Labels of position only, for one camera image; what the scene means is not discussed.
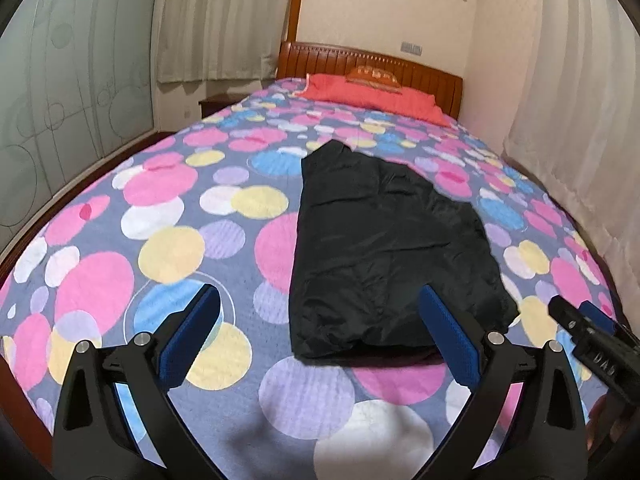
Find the frosted glass sliding door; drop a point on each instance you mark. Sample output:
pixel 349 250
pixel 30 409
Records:
pixel 75 85

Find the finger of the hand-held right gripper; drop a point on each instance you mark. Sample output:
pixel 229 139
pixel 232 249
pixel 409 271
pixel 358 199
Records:
pixel 567 315
pixel 602 317

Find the polka dot bedspread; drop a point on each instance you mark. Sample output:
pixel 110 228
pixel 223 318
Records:
pixel 200 220

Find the wall switch panel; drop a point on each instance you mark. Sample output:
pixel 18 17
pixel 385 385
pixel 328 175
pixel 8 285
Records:
pixel 412 48

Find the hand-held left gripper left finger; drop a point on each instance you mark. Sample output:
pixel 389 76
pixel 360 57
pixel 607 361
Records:
pixel 192 330

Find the wooden nightstand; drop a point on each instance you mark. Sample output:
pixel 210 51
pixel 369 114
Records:
pixel 217 105

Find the cream window curtain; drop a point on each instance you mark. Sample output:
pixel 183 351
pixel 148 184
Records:
pixel 225 15
pixel 580 110

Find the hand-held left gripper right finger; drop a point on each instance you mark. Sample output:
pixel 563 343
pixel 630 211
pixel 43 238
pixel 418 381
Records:
pixel 450 335

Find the person's right hand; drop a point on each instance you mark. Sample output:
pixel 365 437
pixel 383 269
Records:
pixel 607 425

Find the black puffer jacket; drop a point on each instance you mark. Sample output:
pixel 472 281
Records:
pixel 385 250

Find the wooden wall trim post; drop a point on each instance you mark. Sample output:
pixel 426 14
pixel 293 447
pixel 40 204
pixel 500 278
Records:
pixel 296 0

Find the orange patterned cushion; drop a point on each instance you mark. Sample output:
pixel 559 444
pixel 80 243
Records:
pixel 375 79

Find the red pillow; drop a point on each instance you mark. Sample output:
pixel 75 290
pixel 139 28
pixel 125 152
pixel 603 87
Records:
pixel 375 97

